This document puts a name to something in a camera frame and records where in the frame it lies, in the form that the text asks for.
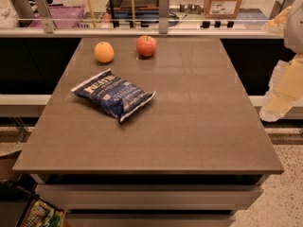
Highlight middle metal railing post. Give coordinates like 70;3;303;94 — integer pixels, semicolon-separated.
159;0;169;34

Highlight blue potato chip bag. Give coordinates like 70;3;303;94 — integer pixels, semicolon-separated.
72;69;156;122

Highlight red apple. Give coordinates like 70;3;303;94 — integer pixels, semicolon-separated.
136;35;157;57

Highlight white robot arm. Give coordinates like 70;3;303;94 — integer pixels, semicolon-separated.
259;0;303;122

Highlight cardboard box with label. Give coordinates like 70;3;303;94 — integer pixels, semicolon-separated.
204;0;242;19

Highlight snack box on floor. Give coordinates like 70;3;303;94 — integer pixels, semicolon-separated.
16;199;69;227

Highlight left metal railing post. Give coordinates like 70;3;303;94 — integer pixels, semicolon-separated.
34;0;55;33

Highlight grey drawer cabinet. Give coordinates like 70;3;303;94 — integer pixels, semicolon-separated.
36;183;263;227

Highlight purple plastic crate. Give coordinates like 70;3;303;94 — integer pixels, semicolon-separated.
29;5;85;28

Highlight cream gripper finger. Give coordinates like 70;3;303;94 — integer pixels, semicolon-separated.
259;54;303;122
261;6;292;35

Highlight metal railing post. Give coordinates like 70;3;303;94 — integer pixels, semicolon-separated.
34;0;55;33
269;0;303;21
159;0;169;34

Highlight orange fruit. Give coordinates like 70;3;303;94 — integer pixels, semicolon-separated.
94;42;115;63

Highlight glass railing panel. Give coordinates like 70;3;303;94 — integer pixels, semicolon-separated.
1;0;271;33

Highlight right metal railing post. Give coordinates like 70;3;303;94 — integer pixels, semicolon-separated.
269;0;303;21

